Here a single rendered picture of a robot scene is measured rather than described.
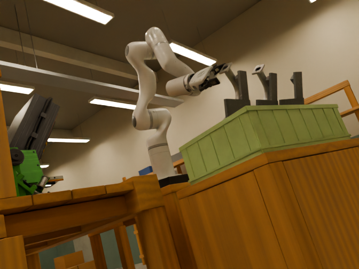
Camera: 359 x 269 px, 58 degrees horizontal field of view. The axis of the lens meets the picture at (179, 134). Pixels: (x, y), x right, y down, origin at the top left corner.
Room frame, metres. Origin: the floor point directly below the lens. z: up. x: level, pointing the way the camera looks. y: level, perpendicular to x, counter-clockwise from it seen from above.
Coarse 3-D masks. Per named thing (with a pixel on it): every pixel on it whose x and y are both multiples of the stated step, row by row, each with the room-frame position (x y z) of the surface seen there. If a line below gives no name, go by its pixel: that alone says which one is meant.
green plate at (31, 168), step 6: (24, 150) 1.67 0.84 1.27; (30, 150) 1.70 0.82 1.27; (30, 156) 1.68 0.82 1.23; (36, 156) 1.71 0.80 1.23; (24, 162) 1.65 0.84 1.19; (30, 162) 1.67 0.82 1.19; (36, 162) 1.69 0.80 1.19; (24, 168) 1.63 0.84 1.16; (30, 168) 1.66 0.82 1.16; (36, 168) 1.68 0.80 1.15; (24, 174) 1.62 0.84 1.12; (30, 174) 1.64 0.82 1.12; (36, 174) 1.67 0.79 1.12; (42, 174) 1.69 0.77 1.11; (30, 180) 1.63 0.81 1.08; (36, 180) 1.65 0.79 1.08
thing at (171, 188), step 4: (172, 184) 1.59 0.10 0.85; (176, 184) 1.62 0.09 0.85; (180, 184) 1.64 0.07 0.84; (184, 184) 1.67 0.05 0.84; (188, 184) 1.69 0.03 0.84; (160, 188) 1.62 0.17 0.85; (164, 188) 1.60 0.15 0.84; (168, 188) 1.59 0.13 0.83; (172, 188) 1.59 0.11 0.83; (176, 188) 1.61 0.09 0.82; (180, 188) 1.63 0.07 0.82; (164, 192) 1.61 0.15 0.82; (168, 192) 1.59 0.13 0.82; (172, 192) 1.59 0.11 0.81
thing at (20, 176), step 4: (16, 172) 1.34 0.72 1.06; (20, 176) 1.34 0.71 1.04; (24, 176) 1.36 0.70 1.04; (20, 180) 1.34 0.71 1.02; (24, 180) 1.37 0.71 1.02; (20, 184) 1.33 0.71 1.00; (24, 184) 1.34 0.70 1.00; (28, 184) 1.38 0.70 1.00; (24, 188) 1.35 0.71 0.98; (28, 188) 1.36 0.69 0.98; (32, 188) 1.38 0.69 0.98; (28, 192) 1.36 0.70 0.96; (32, 192) 1.37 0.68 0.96
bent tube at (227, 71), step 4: (228, 64) 1.19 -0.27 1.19; (224, 68) 1.21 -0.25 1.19; (228, 68) 1.18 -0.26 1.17; (220, 72) 1.19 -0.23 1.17; (224, 72) 1.18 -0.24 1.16; (228, 72) 1.19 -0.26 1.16; (232, 72) 1.20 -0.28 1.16; (228, 76) 1.21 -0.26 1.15; (232, 76) 1.21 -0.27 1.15; (232, 80) 1.22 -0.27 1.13; (232, 84) 1.24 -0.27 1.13; (236, 84) 1.23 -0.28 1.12; (236, 88) 1.24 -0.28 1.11; (236, 92) 1.25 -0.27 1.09; (236, 96) 1.26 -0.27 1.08
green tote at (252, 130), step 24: (240, 120) 1.06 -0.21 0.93; (264, 120) 1.08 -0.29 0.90; (288, 120) 1.16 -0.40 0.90; (312, 120) 1.26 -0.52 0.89; (336, 120) 1.38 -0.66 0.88; (192, 144) 1.28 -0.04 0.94; (216, 144) 1.18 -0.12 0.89; (240, 144) 1.09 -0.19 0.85; (264, 144) 1.05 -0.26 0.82; (288, 144) 1.12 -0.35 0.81; (312, 144) 1.22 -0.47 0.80; (192, 168) 1.31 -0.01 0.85; (216, 168) 1.20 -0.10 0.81
